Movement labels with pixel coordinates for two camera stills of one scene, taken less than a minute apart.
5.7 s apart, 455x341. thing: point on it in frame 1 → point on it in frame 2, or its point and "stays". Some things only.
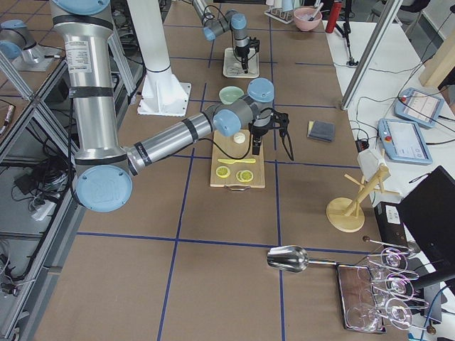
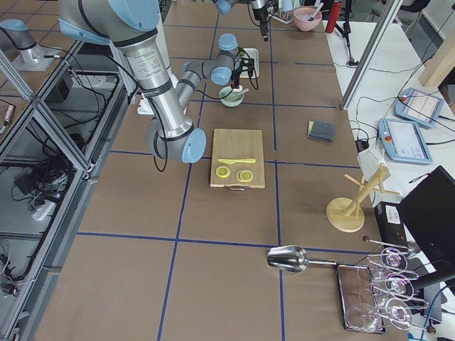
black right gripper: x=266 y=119 → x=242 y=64
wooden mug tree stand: x=343 y=214 stays
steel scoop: x=293 y=258 stays
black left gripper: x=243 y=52 → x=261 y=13
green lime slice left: x=222 y=172 stays
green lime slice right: x=247 y=175 stays
